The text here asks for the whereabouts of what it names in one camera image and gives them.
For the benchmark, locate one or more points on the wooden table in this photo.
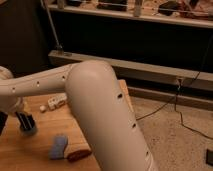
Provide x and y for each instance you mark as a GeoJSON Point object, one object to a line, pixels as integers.
{"type": "Point", "coordinates": [30, 153]}

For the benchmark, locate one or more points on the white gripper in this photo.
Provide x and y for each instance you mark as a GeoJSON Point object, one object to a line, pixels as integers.
{"type": "Point", "coordinates": [12, 105]}

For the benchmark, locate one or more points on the long wooden shelf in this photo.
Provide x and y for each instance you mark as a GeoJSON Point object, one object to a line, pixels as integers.
{"type": "Point", "coordinates": [133, 16]}

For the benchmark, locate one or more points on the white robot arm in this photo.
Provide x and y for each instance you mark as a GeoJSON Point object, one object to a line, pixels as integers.
{"type": "Point", "coordinates": [96, 101]}

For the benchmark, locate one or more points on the small white cube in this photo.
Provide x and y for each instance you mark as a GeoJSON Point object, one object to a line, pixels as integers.
{"type": "Point", "coordinates": [43, 108]}

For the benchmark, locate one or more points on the round blue eraser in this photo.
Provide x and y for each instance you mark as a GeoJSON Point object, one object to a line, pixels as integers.
{"type": "Point", "coordinates": [30, 132]}

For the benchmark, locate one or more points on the dark red oblong object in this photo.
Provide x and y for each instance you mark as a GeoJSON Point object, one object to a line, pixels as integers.
{"type": "Point", "coordinates": [78, 155]}

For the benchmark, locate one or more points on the metal pole stand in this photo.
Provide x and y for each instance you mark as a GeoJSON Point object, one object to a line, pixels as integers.
{"type": "Point", "coordinates": [58, 45]}

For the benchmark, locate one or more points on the black box on floor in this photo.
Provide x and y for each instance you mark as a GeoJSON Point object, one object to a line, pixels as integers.
{"type": "Point", "coordinates": [209, 157]}

